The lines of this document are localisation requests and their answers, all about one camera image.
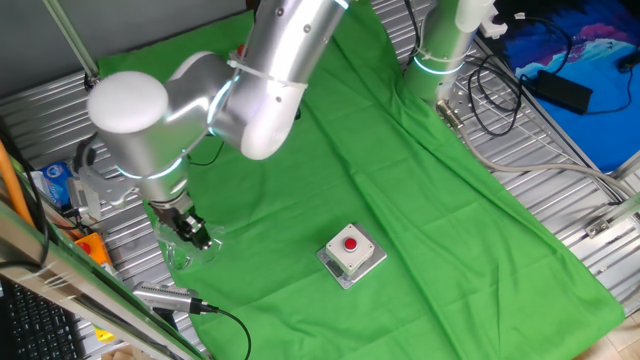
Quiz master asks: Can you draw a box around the aluminium corner bracket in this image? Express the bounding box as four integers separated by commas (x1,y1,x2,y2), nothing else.
583,193,640,239

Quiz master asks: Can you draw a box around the black keyboard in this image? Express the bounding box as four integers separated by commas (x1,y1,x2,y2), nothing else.
0,278,85,360

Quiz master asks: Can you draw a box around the blue patterned mat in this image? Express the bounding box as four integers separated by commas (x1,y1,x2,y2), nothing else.
493,0,640,174

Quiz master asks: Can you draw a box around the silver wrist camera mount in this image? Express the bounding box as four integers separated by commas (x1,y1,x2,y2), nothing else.
74,163,139,210

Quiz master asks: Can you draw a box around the aluminium frame beam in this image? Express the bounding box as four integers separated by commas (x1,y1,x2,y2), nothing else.
0,198,214,360

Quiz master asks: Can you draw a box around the green cloth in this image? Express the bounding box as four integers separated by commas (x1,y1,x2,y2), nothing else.
97,0,627,360

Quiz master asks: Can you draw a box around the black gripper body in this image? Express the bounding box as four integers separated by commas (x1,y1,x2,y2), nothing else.
149,198,197,236

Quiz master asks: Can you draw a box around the thin aluminium frame pole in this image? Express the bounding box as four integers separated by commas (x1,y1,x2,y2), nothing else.
41,0,103,93

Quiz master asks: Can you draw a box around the orange box with red button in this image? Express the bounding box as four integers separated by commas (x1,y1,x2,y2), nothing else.
74,231,114,267

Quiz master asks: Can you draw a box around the silver ribbed camera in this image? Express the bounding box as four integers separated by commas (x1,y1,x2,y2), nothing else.
66,175,103,222

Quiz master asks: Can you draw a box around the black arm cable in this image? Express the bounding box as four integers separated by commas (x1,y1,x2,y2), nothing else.
72,131,100,174

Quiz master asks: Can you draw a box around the black power adapter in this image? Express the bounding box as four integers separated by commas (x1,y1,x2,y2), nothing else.
521,69,595,117

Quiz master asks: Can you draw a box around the blue tissue pack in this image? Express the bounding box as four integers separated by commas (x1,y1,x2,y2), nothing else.
39,160,76,209

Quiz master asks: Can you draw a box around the silver camera on stand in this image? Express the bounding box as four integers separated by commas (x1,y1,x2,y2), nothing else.
131,280,202,331

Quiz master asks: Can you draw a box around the orange pole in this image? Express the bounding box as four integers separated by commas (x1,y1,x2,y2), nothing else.
0,139,35,227

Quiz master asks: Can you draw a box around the black computer mouse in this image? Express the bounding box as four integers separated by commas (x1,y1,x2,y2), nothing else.
616,49,640,75

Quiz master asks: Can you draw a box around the black camera cable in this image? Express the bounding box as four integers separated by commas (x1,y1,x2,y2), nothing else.
191,298,253,360

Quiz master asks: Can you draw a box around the grey corrugated hose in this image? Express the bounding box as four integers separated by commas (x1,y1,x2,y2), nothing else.
436,98,634,201

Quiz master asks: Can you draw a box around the black coiled base cable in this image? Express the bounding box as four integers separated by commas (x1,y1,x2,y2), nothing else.
466,53,524,139

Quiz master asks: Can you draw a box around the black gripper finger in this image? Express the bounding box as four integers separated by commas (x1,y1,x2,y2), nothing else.
189,228,214,252
175,213,207,237

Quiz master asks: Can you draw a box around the clear glass cup with handle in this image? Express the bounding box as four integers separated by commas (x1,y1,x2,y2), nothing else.
153,218,227,272

